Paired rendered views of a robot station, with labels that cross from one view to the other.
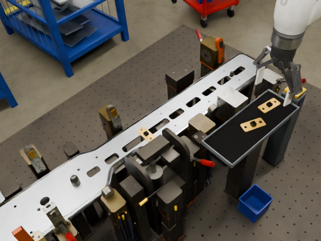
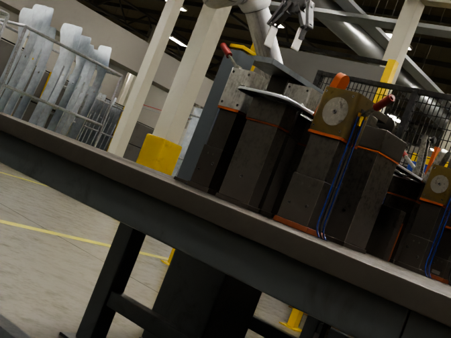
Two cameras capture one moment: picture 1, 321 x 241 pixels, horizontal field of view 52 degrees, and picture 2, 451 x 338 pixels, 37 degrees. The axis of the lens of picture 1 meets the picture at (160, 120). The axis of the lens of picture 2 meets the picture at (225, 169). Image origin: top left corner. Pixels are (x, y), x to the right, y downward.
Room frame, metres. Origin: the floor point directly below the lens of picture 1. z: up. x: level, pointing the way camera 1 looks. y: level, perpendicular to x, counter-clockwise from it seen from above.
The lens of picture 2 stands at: (3.01, -0.80, 0.73)
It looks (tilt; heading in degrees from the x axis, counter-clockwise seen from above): 2 degrees up; 170
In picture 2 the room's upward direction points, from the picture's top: 21 degrees clockwise
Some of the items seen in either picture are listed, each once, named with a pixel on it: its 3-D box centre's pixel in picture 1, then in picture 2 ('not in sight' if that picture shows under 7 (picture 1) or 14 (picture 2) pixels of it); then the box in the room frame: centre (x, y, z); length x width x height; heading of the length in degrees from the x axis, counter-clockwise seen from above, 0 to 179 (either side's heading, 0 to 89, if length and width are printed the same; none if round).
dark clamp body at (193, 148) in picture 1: (188, 176); not in sight; (0.73, -0.09, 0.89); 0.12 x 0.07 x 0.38; 37
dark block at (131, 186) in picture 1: (138, 214); not in sight; (0.57, 0.12, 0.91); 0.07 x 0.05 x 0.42; 37
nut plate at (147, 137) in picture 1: (145, 133); not in sight; (0.88, 0.06, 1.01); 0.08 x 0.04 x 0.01; 37
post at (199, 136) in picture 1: (198, 166); not in sight; (0.76, -0.14, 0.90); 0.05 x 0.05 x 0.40; 37
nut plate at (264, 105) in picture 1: (269, 104); not in sight; (0.83, -0.41, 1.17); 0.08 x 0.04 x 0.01; 119
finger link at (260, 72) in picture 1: (260, 75); (298, 39); (0.89, -0.37, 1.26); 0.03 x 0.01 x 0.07; 119
